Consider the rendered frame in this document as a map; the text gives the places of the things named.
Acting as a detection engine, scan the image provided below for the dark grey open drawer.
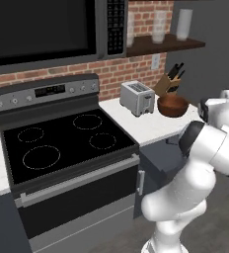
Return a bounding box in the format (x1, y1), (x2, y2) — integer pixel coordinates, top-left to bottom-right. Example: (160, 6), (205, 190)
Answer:
(132, 133), (190, 220)

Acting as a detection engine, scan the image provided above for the silver toaster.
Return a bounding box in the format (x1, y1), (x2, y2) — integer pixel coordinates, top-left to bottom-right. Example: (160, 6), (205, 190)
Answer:
(119, 80), (156, 118)

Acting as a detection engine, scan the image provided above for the black and grey stove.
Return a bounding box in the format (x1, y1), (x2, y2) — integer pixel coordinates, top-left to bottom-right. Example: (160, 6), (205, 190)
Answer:
(0, 72), (141, 253)

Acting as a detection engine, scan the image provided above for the brown wooden bowl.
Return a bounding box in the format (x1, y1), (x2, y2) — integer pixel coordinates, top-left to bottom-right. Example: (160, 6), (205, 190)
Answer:
(157, 94), (190, 119)

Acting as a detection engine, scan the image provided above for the wooden knife block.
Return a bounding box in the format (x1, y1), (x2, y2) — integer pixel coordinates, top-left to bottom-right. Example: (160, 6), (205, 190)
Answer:
(153, 62), (187, 98)

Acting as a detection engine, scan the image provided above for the dark wooden shelf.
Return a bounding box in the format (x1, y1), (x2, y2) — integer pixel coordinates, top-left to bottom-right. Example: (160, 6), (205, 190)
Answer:
(125, 34), (206, 58)

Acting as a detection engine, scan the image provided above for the clear glass jar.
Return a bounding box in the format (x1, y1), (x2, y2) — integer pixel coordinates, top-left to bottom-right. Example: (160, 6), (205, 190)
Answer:
(151, 10), (168, 44)

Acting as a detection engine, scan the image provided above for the black and grey microwave oven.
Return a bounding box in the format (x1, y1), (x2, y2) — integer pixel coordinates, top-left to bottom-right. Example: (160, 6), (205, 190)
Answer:
(0, 0), (129, 77)

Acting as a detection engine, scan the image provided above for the dark grey cabinet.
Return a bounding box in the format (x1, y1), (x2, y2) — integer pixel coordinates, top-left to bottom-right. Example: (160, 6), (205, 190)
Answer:
(0, 192), (33, 253)

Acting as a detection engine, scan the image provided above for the silver drawer handle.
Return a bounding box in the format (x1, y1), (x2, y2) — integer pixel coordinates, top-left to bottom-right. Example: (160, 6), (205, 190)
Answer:
(136, 169), (146, 196)

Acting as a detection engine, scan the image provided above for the silver oven door handle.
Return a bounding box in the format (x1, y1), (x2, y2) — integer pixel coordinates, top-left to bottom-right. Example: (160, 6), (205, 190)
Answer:
(19, 153), (141, 209)

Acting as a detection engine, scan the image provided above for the white wall outlet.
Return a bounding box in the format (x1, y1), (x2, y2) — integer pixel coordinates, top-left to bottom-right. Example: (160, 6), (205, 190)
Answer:
(151, 53), (161, 71)

